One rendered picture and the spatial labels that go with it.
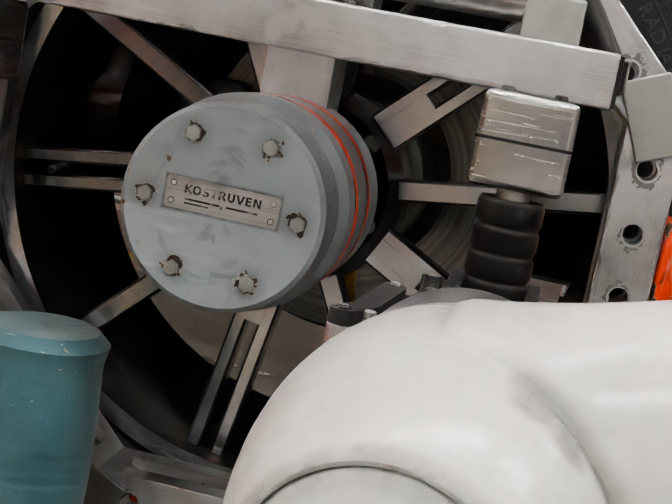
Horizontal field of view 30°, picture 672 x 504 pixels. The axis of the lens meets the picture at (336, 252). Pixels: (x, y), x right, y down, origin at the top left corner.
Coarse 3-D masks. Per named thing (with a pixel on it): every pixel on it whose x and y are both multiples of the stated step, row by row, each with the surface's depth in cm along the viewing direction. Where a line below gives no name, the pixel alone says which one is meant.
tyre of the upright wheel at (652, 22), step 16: (624, 0) 92; (640, 0) 92; (656, 0) 91; (32, 16) 100; (640, 16) 92; (656, 16) 91; (656, 32) 91; (656, 48) 92; (0, 240) 103; (0, 256) 103; (144, 448) 103
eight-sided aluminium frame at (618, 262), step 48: (624, 48) 84; (0, 96) 97; (624, 96) 84; (0, 144) 97; (624, 144) 85; (0, 192) 99; (624, 192) 85; (624, 240) 86; (0, 288) 98; (624, 288) 86; (96, 432) 98; (96, 480) 94; (144, 480) 94; (192, 480) 97
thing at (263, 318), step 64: (384, 0) 97; (64, 64) 106; (128, 64) 121; (256, 64) 99; (64, 128) 111; (384, 128) 98; (64, 192) 112; (384, 192) 103; (448, 192) 98; (576, 192) 96; (64, 256) 110; (128, 256) 125; (384, 256) 99; (128, 320) 117; (256, 320) 102; (128, 384) 107; (192, 384) 117; (192, 448) 103
